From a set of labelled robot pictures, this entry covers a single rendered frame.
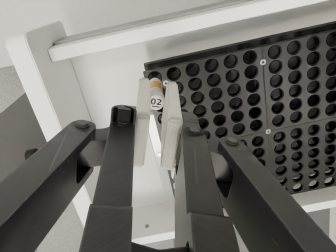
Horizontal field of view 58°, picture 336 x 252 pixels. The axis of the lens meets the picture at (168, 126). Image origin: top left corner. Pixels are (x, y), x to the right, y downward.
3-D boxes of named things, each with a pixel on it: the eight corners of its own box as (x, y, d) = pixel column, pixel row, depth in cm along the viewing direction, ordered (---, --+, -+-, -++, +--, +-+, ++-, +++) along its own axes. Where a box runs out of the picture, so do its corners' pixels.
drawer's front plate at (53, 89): (118, 220, 46) (108, 286, 36) (46, 23, 34) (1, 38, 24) (129, 218, 46) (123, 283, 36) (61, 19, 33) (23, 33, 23)
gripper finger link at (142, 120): (143, 168, 16) (129, 167, 16) (145, 116, 23) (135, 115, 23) (150, 117, 15) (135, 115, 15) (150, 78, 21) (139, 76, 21)
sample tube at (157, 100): (161, 91, 26) (163, 111, 22) (146, 89, 26) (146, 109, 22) (163, 77, 25) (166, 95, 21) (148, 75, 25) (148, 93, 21)
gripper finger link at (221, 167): (181, 150, 14) (244, 158, 14) (177, 110, 19) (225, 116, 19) (176, 177, 15) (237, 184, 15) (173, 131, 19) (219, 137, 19)
